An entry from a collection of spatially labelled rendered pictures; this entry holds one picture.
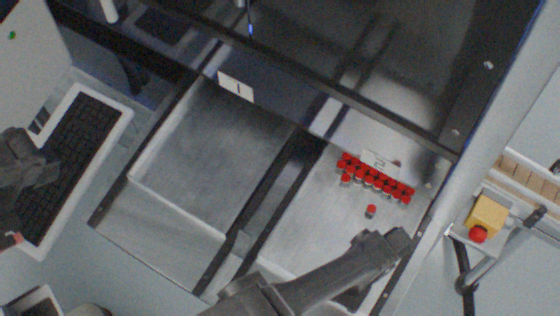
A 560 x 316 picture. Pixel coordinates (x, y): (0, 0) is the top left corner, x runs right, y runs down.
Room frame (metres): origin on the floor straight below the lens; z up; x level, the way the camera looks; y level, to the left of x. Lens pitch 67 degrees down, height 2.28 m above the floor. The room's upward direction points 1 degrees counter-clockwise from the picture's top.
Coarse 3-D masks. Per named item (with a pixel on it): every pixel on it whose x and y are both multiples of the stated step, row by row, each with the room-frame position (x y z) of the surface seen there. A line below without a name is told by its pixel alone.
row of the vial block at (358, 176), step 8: (336, 168) 0.56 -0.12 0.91; (344, 168) 0.56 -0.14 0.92; (352, 168) 0.56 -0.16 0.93; (352, 176) 0.54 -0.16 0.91; (360, 176) 0.54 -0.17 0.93; (368, 176) 0.54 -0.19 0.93; (360, 184) 0.53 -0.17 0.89; (368, 184) 0.52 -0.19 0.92; (376, 184) 0.52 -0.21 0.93; (376, 192) 0.51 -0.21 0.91; (384, 192) 0.50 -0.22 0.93; (392, 192) 0.50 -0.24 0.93; (400, 192) 0.50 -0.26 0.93; (384, 200) 0.50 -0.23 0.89; (392, 200) 0.49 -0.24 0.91; (400, 200) 0.48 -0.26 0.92; (408, 200) 0.48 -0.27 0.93; (400, 208) 0.47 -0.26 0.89
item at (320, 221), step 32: (320, 160) 0.59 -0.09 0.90; (320, 192) 0.52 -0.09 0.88; (352, 192) 0.52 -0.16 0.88; (416, 192) 0.51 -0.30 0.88; (288, 224) 0.45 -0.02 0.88; (320, 224) 0.45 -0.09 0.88; (352, 224) 0.45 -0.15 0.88; (384, 224) 0.44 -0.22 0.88; (416, 224) 0.43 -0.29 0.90; (288, 256) 0.38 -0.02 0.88; (320, 256) 0.38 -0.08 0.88
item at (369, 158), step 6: (366, 150) 0.54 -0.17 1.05; (366, 156) 0.54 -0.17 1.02; (372, 156) 0.54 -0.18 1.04; (378, 156) 0.53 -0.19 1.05; (366, 162) 0.54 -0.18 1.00; (372, 162) 0.53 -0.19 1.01; (378, 162) 0.53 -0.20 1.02; (384, 168) 0.52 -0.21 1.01; (390, 168) 0.51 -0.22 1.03; (396, 168) 0.51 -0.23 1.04; (390, 174) 0.51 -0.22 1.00; (396, 174) 0.50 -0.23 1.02
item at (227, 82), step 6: (222, 78) 0.72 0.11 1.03; (228, 78) 0.71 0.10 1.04; (222, 84) 0.72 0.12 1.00; (228, 84) 0.72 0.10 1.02; (234, 84) 0.71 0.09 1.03; (240, 84) 0.70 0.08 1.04; (234, 90) 0.71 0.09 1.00; (240, 90) 0.70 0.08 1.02; (246, 90) 0.69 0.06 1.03; (246, 96) 0.69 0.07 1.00; (252, 96) 0.68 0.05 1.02
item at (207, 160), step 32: (192, 96) 0.76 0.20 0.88; (224, 96) 0.76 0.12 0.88; (160, 128) 0.67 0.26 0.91; (192, 128) 0.68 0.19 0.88; (224, 128) 0.68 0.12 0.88; (256, 128) 0.68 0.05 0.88; (288, 128) 0.67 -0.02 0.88; (160, 160) 0.60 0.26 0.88; (192, 160) 0.60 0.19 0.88; (224, 160) 0.60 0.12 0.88; (256, 160) 0.60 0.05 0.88; (160, 192) 0.53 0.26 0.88; (192, 192) 0.52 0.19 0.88; (224, 192) 0.52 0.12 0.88; (224, 224) 0.45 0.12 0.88
